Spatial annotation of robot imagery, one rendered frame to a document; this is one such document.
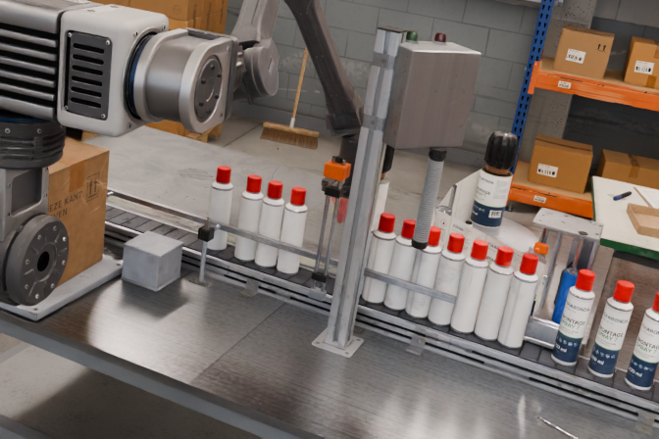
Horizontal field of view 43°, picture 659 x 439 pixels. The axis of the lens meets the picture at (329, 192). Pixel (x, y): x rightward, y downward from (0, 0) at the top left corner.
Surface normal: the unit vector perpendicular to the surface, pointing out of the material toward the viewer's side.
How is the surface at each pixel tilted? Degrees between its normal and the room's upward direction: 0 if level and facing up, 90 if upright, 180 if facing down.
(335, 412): 0
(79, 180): 90
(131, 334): 0
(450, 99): 90
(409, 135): 90
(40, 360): 0
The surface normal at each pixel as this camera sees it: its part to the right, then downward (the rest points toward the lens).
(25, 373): 0.15, -0.93
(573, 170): -0.27, 0.29
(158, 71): -0.17, -0.18
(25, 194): 0.95, 0.22
